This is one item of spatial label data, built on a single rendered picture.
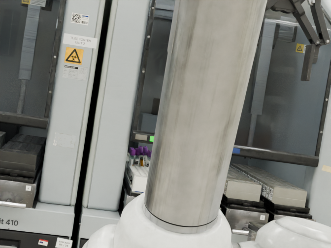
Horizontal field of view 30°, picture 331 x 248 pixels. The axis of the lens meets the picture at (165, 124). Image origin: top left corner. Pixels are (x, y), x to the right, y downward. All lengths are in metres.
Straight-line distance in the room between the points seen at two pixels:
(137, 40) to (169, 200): 1.18
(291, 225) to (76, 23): 1.18
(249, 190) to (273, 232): 1.11
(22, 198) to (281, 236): 1.10
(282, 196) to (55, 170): 0.72
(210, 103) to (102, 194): 1.25
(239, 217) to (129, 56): 0.59
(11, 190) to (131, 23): 0.61
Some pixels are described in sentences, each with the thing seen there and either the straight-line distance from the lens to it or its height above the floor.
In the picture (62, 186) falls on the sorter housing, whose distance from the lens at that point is 1.92.
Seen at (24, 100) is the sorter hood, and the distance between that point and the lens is 1.89.
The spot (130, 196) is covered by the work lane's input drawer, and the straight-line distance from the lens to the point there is 1.85.
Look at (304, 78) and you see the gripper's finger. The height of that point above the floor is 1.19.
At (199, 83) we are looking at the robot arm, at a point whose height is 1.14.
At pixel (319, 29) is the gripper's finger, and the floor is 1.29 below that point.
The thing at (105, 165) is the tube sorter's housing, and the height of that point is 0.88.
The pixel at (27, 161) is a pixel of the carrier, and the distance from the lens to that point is 1.90.
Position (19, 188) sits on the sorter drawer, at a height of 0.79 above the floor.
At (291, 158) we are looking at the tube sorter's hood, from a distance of 2.00.
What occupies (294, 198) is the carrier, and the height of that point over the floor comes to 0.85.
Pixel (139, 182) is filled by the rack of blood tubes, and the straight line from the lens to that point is 1.87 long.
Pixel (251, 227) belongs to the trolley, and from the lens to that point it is 1.67.
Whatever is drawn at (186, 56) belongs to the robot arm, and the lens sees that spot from 0.69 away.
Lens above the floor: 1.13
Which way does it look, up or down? 3 degrees down
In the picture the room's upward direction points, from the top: 9 degrees clockwise
